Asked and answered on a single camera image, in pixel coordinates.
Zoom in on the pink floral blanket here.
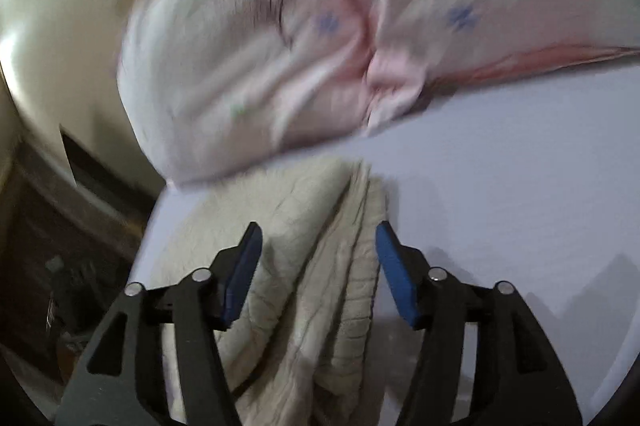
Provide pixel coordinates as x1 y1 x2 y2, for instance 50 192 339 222
116 0 640 187

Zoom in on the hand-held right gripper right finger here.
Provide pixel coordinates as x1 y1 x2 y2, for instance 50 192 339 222
375 220 585 426

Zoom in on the dark wooden nightstand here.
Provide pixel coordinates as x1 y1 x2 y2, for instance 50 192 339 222
0 126 156 382

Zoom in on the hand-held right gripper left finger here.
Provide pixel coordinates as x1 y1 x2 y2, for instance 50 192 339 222
54 221 264 426

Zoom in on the cream knit garment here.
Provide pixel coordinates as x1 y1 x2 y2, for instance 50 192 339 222
148 158 401 426

